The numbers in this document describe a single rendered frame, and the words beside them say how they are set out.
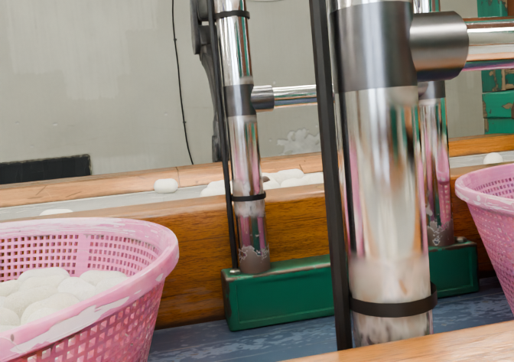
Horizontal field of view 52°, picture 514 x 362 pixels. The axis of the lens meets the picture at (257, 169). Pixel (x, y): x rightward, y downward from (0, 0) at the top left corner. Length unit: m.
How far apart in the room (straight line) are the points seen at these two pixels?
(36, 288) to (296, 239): 0.20
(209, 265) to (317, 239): 0.09
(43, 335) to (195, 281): 0.25
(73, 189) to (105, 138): 1.89
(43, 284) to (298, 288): 0.18
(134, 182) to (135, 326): 0.56
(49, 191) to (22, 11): 2.04
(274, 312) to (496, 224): 0.17
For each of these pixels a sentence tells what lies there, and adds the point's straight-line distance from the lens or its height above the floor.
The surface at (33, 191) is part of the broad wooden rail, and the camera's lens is 0.79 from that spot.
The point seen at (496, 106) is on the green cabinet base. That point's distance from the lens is 1.06.
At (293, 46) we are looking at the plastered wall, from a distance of 2.81.
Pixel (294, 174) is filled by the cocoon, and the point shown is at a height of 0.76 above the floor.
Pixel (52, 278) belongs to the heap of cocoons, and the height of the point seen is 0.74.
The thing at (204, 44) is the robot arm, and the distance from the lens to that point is 1.17.
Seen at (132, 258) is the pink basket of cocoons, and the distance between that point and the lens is 0.33.
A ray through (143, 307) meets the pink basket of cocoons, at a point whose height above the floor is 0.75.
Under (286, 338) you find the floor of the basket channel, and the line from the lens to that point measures 0.38.
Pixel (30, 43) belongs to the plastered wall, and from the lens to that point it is 2.74.
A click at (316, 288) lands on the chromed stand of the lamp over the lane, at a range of 0.40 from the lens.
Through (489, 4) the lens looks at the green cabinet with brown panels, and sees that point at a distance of 1.08.
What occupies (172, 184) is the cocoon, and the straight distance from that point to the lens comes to 0.71.
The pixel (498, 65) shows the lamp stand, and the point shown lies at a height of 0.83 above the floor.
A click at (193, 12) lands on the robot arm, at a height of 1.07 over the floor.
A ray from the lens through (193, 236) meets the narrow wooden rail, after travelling 0.40.
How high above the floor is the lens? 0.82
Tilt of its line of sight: 5 degrees down
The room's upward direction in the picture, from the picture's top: 5 degrees counter-clockwise
